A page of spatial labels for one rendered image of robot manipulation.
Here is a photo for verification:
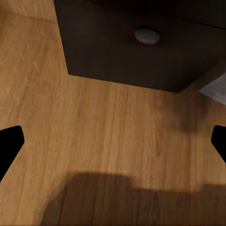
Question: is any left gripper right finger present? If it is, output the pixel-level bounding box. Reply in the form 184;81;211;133
211;125;226;163

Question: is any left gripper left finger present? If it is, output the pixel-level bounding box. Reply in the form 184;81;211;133
0;125;24;181

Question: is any desktop computer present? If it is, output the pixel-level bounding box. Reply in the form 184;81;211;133
197;58;226;105

